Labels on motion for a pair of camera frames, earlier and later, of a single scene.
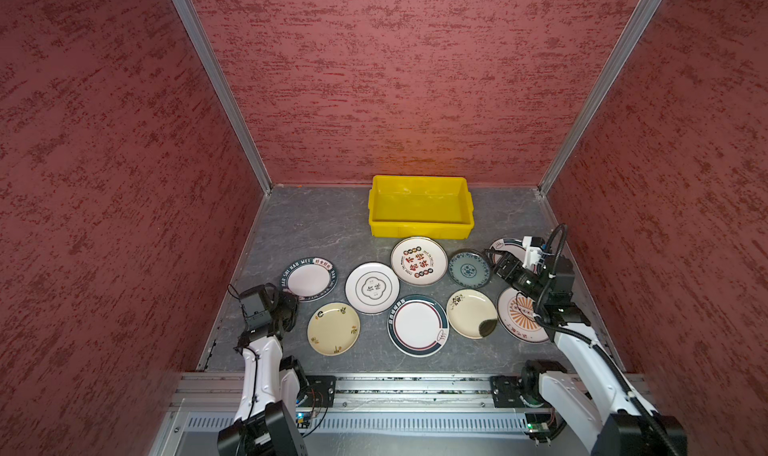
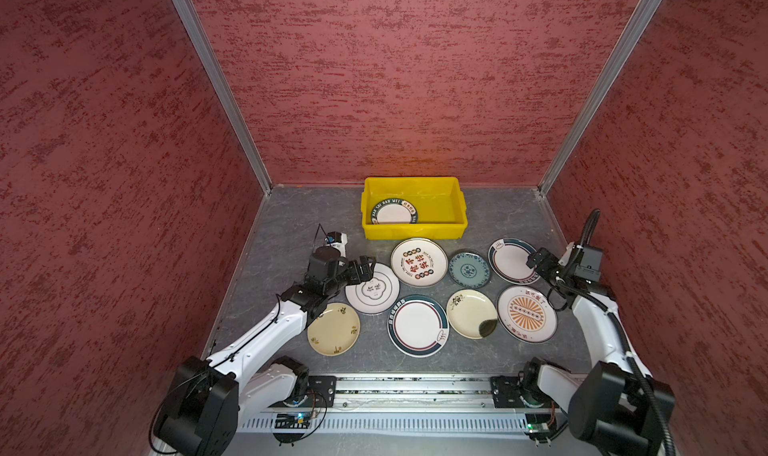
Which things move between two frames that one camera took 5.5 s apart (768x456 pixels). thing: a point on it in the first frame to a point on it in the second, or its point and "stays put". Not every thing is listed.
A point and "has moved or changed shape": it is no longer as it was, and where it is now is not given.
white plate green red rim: [512, 246] stays put
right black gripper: [506, 259] to [547, 260]
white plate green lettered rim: [310, 279] has moved or changed shape
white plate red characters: [419, 260] stays put
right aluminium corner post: [642, 13] stays put
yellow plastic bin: [420, 207] stays put
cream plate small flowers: [333, 328] stays put
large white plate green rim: [418, 326] stays put
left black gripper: [278, 296] to [366, 271]
